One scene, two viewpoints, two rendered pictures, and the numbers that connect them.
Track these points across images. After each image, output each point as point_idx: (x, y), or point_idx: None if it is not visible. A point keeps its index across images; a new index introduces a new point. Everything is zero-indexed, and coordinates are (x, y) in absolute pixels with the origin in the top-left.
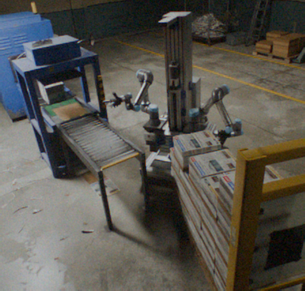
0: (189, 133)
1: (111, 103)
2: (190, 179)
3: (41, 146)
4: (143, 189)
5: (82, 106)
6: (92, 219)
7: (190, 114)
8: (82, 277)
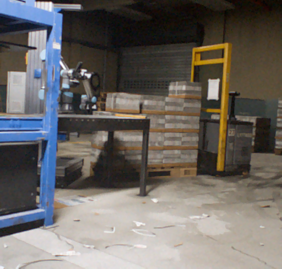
0: (114, 93)
1: (88, 71)
2: (149, 112)
3: None
4: (110, 160)
5: None
6: (135, 200)
7: (71, 95)
8: (205, 198)
